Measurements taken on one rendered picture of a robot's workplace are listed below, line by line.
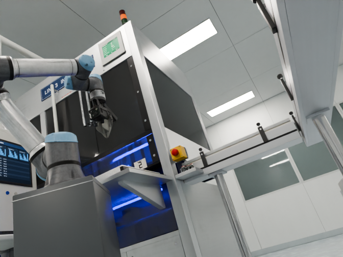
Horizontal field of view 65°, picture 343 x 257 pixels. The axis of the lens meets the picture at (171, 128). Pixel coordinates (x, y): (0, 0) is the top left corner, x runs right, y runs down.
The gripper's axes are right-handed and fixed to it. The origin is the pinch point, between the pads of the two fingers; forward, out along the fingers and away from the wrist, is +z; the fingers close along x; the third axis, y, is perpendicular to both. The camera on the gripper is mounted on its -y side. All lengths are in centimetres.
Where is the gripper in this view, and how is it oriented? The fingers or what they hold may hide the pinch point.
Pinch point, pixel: (107, 135)
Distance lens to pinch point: 137.0
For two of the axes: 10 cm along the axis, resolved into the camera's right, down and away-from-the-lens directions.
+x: 8.4, -4.1, -3.4
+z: 2.6, 8.8, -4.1
